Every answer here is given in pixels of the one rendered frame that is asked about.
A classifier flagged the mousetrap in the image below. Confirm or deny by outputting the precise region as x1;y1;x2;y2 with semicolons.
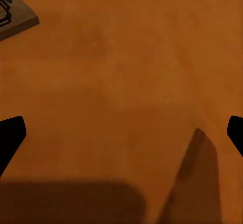
0;0;40;41

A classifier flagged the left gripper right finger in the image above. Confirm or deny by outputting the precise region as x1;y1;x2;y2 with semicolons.
227;115;243;156

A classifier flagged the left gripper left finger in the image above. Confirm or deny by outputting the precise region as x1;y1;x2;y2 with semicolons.
0;116;26;176

